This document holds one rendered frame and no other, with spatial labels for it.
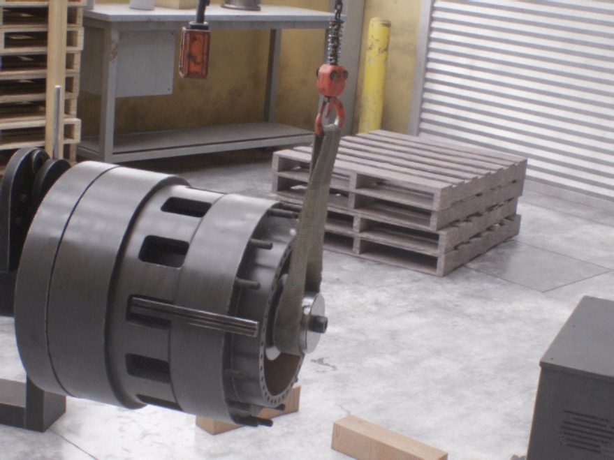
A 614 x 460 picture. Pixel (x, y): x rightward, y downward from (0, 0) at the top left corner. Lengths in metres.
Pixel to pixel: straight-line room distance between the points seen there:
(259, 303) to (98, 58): 4.91
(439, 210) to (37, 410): 2.66
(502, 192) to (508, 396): 2.33
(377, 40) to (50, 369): 6.43
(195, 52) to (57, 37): 3.59
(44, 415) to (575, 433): 1.95
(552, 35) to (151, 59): 2.81
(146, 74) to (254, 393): 4.94
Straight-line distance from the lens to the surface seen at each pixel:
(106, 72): 7.06
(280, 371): 2.74
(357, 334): 5.05
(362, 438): 3.88
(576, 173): 8.19
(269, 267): 2.45
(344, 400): 4.37
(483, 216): 6.49
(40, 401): 3.93
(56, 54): 6.00
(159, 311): 2.43
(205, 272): 2.42
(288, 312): 2.53
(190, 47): 2.43
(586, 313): 2.96
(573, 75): 8.16
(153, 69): 7.34
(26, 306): 2.56
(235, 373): 2.42
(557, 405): 2.62
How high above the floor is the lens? 1.72
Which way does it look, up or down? 15 degrees down
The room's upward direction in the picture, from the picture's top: 5 degrees clockwise
